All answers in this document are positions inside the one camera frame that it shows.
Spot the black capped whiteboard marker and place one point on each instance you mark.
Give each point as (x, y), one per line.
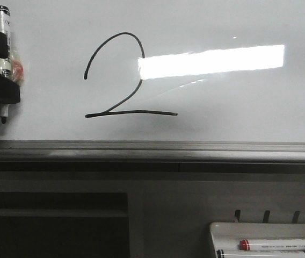
(258, 254)

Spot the red capped whiteboard marker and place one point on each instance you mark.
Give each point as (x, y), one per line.
(272, 244)

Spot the grey perforated pegboard panel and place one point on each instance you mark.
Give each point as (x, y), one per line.
(193, 214)

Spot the white whiteboard with grey frame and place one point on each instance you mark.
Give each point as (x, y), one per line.
(164, 81)

